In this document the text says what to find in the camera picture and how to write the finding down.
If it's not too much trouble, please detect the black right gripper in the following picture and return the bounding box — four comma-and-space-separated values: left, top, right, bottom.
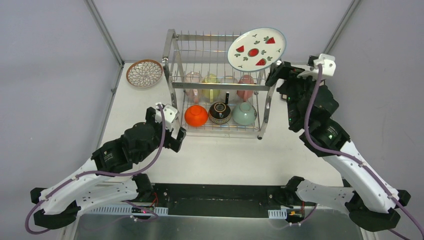
265, 60, 322, 128

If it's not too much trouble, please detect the orange plastic bowl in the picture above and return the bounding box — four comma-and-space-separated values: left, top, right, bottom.
184, 105, 208, 127

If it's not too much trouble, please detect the pink mug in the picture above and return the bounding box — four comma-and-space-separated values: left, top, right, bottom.
236, 74, 256, 102

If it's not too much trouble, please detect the white ribbed mug black rim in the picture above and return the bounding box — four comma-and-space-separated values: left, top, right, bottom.
218, 75, 238, 104

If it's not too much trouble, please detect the mint green bowl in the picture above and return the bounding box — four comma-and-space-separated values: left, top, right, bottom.
232, 102, 257, 126

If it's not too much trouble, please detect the beige bowl dark rim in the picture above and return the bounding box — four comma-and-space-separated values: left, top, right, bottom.
208, 102, 232, 125

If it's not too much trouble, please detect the light green mug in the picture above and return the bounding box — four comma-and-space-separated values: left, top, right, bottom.
202, 74, 221, 104

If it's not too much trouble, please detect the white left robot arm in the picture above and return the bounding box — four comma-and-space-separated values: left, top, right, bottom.
26, 103, 187, 233

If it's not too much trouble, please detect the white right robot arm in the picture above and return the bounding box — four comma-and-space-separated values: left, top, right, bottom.
265, 62, 411, 232

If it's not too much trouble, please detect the stainless steel dish rack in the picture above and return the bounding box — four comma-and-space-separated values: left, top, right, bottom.
162, 29, 275, 139

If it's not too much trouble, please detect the brown floral round plate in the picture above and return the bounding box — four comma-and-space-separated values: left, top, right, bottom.
125, 59, 164, 89

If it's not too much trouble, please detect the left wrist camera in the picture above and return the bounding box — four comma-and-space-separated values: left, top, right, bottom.
154, 102, 180, 131

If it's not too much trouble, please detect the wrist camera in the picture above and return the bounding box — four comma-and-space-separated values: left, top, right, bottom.
297, 53, 336, 80
154, 102, 180, 131

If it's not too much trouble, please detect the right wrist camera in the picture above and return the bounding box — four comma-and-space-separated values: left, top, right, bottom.
297, 53, 336, 80

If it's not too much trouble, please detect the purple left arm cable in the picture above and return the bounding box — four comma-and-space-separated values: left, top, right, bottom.
24, 103, 167, 236

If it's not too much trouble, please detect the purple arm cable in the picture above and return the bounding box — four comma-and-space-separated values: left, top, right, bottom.
24, 103, 167, 236
268, 63, 424, 240

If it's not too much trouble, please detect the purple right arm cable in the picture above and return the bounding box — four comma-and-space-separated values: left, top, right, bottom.
268, 63, 424, 240

